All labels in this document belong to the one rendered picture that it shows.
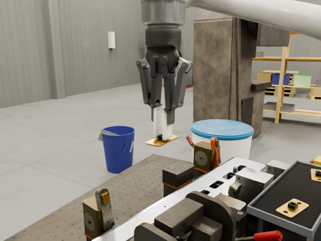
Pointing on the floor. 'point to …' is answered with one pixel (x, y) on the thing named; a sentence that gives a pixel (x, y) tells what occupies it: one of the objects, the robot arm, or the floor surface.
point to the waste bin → (118, 147)
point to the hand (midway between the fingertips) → (162, 123)
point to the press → (230, 67)
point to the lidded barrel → (224, 136)
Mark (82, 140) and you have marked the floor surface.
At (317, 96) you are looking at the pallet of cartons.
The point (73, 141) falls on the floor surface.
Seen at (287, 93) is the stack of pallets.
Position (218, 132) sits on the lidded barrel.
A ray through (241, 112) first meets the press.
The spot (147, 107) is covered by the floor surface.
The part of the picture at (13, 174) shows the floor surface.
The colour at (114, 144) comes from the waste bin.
